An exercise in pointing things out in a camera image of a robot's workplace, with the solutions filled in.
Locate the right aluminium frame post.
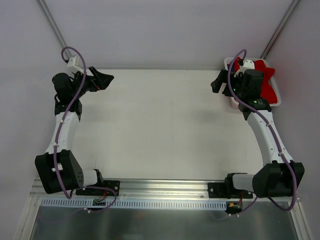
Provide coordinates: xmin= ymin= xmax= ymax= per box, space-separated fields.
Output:
xmin=260 ymin=0 xmax=301 ymax=59

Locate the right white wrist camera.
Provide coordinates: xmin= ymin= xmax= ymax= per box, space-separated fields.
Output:
xmin=234 ymin=59 xmax=255 ymax=77

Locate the white plastic basket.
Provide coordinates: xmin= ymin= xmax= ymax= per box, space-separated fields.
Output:
xmin=223 ymin=56 xmax=283 ymax=112

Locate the aluminium frame post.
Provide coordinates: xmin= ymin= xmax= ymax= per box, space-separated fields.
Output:
xmin=36 ymin=0 xmax=67 ymax=48
xmin=260 ymin=0 xmax=301 ymax=59

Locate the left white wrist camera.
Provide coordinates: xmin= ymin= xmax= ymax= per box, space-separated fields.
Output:
xmin=67 ymin=56 xmax=82 ymax=72

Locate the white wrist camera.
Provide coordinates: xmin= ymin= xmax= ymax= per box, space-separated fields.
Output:
xmin=67 ymin=56 xmax=82 ymax=72
xmin=234 ymin=59 xmax=255 ymax=77

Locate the red t shirt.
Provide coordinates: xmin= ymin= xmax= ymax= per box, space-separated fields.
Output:
xmin=254 ymin=59 xmax=278 ymax=105

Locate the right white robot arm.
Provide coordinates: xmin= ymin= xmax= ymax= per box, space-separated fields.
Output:
xmin=210 ymin=69 xmax=305 ymax=198

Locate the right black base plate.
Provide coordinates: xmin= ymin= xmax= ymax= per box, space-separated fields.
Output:
xmin=207 ymin=182 xmax=253 ymax=199

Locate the aluminium mounting rail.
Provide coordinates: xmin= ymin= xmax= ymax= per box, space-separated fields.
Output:
xmin=29 ymin=177 xmax=301 ymax=201

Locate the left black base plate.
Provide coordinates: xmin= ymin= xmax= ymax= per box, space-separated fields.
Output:
xmin=75 ymin=180 xmax=121 ymax=197

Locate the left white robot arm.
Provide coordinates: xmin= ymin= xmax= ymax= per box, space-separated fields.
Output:
xmin=35 ymin=66 xmax=114 ymax=196

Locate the left aluminium frame post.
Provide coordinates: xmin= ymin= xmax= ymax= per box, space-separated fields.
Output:
xmin=36 ymin=0 xmax=67 ymax=48

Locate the blue t shirt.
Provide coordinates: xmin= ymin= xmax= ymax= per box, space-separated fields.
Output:
xmin=227 ymin=64 xmax=235 ymax=75

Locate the white slotted cable duct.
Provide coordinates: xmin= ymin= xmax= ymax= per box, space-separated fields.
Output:
xmin=40 ymin=197 xmax=227 ymax=211

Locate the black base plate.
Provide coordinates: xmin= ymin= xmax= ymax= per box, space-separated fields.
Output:
xmin=207 ymin=182 xmax=253 ymax=199
xmin=75 ymin=180 xmax=121 ymax=197

